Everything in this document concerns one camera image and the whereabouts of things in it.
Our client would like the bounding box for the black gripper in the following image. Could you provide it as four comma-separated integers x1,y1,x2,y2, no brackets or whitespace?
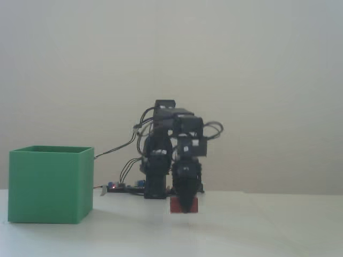
171,156,202,214

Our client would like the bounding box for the red wooden block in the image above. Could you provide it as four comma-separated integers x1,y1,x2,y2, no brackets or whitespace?
169,196,199,215

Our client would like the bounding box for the green square bin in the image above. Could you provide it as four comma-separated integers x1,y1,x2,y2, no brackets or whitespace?
8,145,95,224

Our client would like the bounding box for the black base with circuit boards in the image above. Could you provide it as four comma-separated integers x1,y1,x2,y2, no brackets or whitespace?
107,181,206,195

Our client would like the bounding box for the black power cable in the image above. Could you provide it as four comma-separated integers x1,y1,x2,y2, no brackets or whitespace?
202,121,223,141

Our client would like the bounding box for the black looped servo cable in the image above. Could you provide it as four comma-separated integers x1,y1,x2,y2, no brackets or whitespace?
120,107,159,186

